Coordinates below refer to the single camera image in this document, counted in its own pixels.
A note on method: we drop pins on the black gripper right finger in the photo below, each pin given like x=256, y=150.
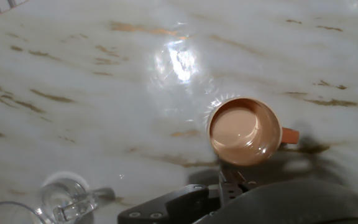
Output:
x=241, y=182

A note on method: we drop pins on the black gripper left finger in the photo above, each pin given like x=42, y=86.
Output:
x=172, y=208

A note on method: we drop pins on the orange ceramic mug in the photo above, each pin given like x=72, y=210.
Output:
x=244, y=132

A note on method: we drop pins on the clear glass mug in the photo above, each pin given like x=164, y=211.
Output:
x=64, y=202

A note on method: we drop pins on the marble pattern board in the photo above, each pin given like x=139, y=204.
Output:
x=104, y=93

